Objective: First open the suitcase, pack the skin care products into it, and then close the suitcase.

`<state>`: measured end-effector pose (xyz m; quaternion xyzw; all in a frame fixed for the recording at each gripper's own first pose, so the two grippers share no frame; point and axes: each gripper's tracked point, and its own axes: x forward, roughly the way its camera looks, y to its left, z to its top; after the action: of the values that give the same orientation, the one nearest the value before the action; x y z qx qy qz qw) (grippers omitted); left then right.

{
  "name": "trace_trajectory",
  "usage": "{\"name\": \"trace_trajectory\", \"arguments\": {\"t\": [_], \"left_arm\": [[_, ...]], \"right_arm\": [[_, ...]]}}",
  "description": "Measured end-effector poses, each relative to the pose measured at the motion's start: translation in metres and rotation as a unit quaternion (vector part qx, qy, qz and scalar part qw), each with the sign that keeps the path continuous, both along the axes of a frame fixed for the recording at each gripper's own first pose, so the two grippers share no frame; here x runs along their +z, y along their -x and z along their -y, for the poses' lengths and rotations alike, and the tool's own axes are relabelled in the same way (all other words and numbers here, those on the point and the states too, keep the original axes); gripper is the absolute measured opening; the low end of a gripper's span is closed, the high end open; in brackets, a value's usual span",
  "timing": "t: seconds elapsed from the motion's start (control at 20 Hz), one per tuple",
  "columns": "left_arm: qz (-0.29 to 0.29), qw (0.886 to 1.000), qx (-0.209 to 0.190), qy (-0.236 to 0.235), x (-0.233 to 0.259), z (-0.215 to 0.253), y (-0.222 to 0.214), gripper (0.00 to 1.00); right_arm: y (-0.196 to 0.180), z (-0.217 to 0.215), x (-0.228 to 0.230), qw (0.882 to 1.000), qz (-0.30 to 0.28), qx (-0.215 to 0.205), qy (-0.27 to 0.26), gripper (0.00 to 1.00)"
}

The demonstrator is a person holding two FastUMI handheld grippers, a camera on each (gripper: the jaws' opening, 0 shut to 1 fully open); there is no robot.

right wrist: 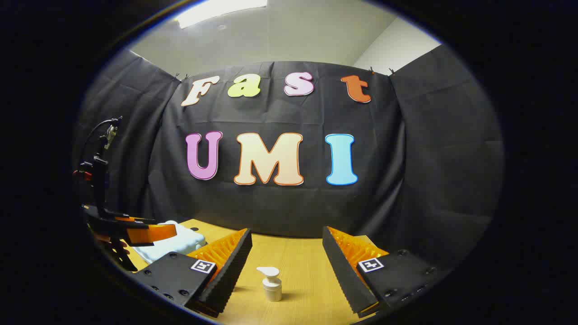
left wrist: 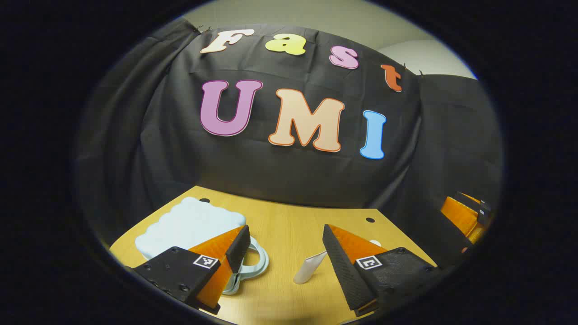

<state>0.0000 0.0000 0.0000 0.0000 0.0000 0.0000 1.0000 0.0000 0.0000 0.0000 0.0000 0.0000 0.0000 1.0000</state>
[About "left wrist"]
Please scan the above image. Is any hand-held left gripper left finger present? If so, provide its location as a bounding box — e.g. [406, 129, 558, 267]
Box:
[130, 224, 252, 316]

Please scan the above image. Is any black backdrop cloth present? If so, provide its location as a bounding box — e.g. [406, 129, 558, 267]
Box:
[75, 18, 504, 253]

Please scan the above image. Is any white squeeze tube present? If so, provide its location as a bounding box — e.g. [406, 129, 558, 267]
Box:
[293, 251, 328, 285]

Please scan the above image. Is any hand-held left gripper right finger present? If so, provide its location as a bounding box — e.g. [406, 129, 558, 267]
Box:
[322, 223, 439, 317]

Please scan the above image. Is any light blue suitcase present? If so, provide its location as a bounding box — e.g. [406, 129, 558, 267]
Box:
[135, 196, 270, 296]

